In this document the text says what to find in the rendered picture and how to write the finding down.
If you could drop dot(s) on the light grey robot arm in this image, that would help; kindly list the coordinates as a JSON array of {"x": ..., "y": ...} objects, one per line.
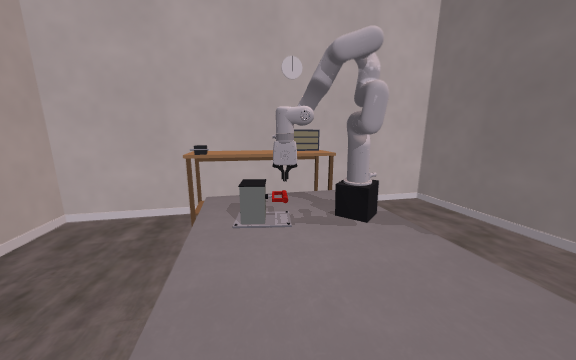
[{"x": 371, "y": 93}]

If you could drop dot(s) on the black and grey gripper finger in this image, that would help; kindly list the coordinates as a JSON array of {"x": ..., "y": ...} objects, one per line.
[
  {"x": 281, "y": 169},
  {"x": 288, "y": 168}
]

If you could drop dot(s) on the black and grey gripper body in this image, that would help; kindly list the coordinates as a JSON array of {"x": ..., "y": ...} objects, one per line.
[{"x": 285, "y": 152}]

